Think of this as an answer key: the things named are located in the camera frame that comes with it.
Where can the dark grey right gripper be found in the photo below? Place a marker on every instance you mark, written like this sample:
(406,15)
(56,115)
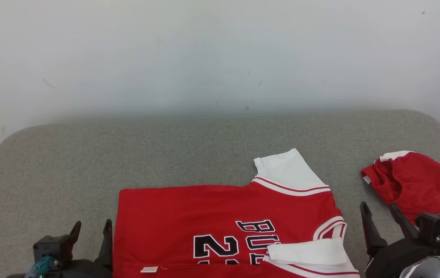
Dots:
(389,260)

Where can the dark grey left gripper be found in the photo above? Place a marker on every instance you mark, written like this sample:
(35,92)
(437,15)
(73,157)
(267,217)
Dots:
(84,270)

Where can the red shorts with white trim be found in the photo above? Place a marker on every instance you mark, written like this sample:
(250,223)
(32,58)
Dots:
(417,185)

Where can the red Bulls jersey white sleeves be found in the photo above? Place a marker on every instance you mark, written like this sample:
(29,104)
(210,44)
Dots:
(189,216)

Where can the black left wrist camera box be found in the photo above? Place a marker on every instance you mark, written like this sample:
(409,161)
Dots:
(51,247)

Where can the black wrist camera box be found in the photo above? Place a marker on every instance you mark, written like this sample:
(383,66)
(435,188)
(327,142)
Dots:
(51,247)
(436,226)

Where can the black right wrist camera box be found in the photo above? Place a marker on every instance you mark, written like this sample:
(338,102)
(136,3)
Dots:
(436,226)

